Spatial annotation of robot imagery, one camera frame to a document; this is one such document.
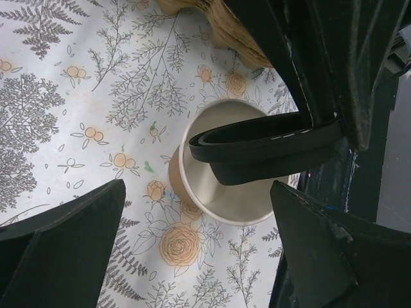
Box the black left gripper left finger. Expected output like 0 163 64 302
1 180 125 307

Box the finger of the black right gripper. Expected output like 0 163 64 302
227 1 408 151

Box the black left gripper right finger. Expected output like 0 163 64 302
269 181 410 307

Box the black coffee cup lid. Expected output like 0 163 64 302
189 112 344 185

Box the brown paper coffee cup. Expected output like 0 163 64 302
167 98 301 225

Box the brown cardboard cup carrier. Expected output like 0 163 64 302
157 0 273 69

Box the floral patterned table mat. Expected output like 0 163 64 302
1 1 296 307

